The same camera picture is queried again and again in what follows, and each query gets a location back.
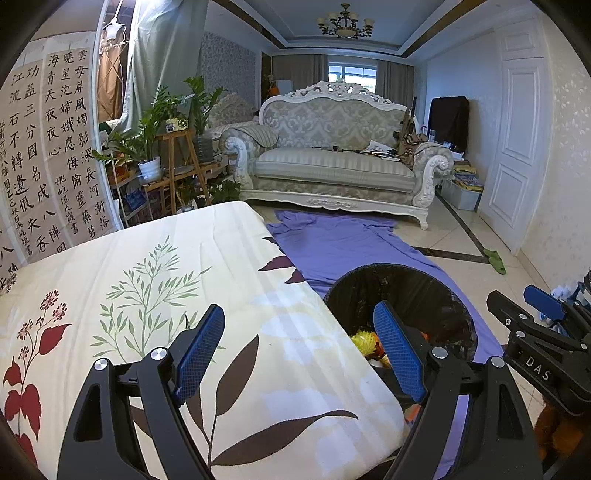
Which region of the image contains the chandelier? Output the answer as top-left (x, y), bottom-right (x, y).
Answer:
top-left (316, 4), bottom-right (375, 39)

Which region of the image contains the beige curtain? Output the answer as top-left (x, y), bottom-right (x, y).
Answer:
top-left (272, 54), bottom-right (329, 94)
top-left (378, 60), bottom-right (414, 105)

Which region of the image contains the white panelled door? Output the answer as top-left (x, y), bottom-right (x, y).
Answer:
top-left (478, 18), bottom-right (562, 256)

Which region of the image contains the tall green leafy plant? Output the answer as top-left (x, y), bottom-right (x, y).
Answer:
top-left (139, 76), bottom-right (225, 140)

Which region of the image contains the plant in white pot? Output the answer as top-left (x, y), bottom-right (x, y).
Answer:
top-left (91, 131), bottom-right (163, 182)

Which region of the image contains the ornate white armchair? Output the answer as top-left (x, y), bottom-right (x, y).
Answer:
top-left (208, 92), bottom-right (262, 136)

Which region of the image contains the floral cream tablecloth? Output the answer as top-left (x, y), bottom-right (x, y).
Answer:
top-left (0, 200), bottom-right (411, 480)

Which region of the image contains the blue white cloth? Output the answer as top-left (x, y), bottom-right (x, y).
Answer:
top-left (549, 277), bottom-right (591, 334)

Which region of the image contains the green slipper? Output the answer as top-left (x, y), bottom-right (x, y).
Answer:
top-left (482, 248), bottom-right (507, 276)

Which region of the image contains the window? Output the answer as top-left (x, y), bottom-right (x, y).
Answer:
top-left (328, 65), bottom-right (380, 91)

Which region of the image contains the small green floor plant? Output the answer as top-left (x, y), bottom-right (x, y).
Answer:
top-left (208, 180), bottom-right (242, 204)

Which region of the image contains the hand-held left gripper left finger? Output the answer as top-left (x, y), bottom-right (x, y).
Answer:
top-left (58, 304), bottom-right (227, 480)

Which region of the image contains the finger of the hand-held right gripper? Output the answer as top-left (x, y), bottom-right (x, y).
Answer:
top-left (487, 290), bottom-right (591, 358)
top-left (524, 285), bottom-right (591, 341)

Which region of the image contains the black wicker trash bin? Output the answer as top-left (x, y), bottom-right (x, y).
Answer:
top-left (323, 263), bottom-right (477, 416)

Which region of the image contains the yellow foam fruit net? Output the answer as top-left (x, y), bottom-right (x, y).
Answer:
top-left (349, 330), bottom-right (380, 357)

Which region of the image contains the purple cloth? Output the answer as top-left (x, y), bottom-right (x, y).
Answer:
top-left (267, 209), bottom-right (505, 479)

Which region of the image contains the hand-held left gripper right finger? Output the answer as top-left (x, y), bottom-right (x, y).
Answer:
top-left (373, 300), bottom-right (536, 480)

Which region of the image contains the grey storage box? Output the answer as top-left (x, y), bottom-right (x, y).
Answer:
top-left (450, 159), bottom-right (485, 213)

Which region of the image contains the grey green hanging sheet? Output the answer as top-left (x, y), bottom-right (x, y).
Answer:
top-left (126, 0), bottom-right (210, 136)

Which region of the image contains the brown hanging garment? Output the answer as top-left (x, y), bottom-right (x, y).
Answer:
top-left (96, 28), bottom-right (126, 121)

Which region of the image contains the ornate white sofa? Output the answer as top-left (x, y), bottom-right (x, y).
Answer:
top-left (221, 79), bottom-right (456, 230)

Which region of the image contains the white metal shelf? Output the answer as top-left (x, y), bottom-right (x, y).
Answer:
top-left (108, 177), bottom-right (153, 227)

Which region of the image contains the wooden plant stand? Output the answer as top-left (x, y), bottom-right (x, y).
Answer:
top-left (140, 130), bottom-right (218, 216)

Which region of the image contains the striped throw blanket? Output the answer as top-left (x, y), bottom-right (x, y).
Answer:
top-left (238, 124), bottom-right (280, 149)

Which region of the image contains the brown patterned cloth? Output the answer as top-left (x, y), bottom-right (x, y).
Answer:
top-left (397, 131), bottom-right (428, 168)

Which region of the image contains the pile of papers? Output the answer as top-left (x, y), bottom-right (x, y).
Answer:
top-left (360, 141), bottom-right (400, 160)

